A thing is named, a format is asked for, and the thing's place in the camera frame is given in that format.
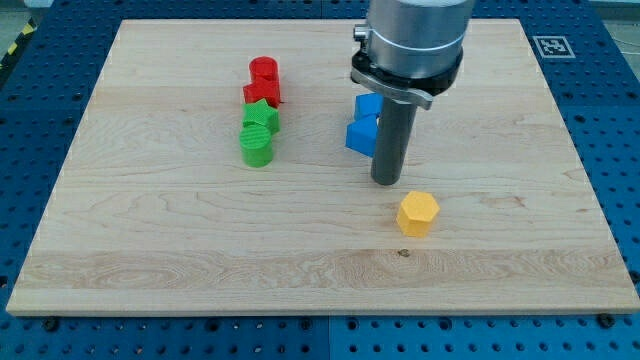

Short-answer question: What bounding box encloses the yellow hexagon block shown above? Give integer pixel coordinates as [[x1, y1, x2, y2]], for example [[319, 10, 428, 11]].
[[396, 191, 440, 237]]

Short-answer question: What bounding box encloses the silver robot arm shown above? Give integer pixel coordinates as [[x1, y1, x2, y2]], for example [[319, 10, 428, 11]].
[[351, 0, 474, 110]]

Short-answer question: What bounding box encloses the blue triangular block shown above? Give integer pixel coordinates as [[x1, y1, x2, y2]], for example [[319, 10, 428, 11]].
[[345, 115, 378, 157]]

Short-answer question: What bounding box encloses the green cylinder block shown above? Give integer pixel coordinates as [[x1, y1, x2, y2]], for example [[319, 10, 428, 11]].
[[239, 124, 273, 167]]

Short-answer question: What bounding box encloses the green star block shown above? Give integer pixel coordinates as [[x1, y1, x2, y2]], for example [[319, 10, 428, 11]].
[[242, 99, 280, 134]]

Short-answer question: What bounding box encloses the blue cube block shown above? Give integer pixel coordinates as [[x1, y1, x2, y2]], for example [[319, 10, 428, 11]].
[[354, 93, 383, 121]]

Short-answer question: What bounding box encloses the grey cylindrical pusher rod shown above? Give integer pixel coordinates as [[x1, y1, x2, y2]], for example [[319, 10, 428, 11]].
[[371, 97, 417, 186]]

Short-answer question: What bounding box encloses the red pentagon block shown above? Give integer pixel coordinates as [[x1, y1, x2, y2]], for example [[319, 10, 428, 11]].
[[243, 78, 281, 108]]

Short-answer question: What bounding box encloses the red cylinder block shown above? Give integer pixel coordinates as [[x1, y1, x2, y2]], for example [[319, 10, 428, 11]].
[[249, 56, 279, 82]]

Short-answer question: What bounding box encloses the light wooden board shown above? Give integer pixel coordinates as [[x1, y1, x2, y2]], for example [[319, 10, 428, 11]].
[[7, 20, 639, 317]]

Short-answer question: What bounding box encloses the white fiducial marker tag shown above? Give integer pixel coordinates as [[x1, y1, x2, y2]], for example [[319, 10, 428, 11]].
[[533, 35, 575, 59]]

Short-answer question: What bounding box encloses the black yellow hazard tape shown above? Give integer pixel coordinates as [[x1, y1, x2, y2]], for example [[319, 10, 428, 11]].
[[1, 18, 37, 70]]

